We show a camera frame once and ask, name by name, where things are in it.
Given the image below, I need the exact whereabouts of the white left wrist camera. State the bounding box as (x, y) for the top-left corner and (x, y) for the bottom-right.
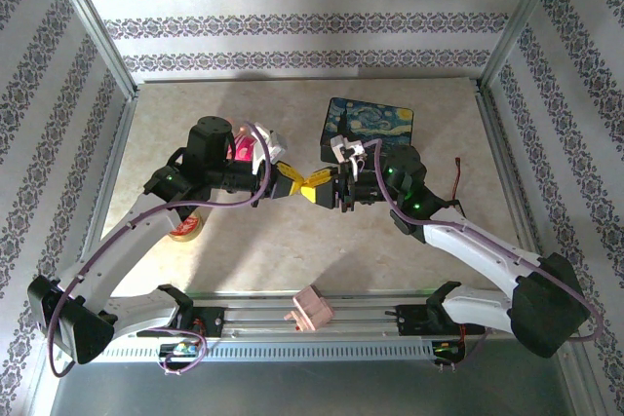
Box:
(243, 122), (289, 176)

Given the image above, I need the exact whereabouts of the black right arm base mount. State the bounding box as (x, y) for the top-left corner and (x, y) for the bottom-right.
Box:
(397, 303), (488, 339)

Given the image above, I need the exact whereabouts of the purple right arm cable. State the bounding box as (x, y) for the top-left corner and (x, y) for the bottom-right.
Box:
(358, 137), (605, 373)

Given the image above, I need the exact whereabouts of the pink striped plush toy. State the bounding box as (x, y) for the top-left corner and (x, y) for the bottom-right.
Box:
(232, 124), (258, 163)

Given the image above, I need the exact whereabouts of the thin red wire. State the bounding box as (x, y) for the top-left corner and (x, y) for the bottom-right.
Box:
(450, 156), (464, 203)

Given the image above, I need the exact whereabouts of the aluminium frame post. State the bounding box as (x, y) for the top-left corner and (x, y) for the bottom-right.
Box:
(42, 0), (138, 98)
(479, 0), (572, 92)

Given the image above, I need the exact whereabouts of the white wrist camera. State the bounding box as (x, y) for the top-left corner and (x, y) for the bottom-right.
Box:
(330, 135), (367, 178)
(243, 122), (289, 176)

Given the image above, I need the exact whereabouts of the starry night painted box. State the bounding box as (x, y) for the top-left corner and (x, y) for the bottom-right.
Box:
(317, 96), (415, 164)

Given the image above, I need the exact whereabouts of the yellow tape roll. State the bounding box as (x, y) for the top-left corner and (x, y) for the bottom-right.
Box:
(168, 208), (205, 244)

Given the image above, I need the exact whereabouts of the slotted grey cable duct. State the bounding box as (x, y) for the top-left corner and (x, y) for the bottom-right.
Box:
(104, 340), (440, 363)

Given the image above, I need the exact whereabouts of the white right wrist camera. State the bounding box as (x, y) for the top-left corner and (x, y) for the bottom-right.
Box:
(330, 135), (367, 178)

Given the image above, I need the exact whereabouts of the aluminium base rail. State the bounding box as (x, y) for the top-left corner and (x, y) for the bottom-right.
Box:
(106, 291), (493, 339)

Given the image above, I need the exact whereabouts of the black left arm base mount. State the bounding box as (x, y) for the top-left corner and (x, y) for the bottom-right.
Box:
(136, 306), (226, 339)

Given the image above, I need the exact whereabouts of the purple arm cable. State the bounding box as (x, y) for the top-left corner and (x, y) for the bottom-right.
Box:
(48, 121), (274, 379)
(358, 137), (605, 373)

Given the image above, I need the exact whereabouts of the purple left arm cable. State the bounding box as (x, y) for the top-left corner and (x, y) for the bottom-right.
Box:
(48, 121), (274, 379)

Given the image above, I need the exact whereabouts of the pink wooden block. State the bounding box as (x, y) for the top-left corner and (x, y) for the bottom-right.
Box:
(284, 284), (336, 333)

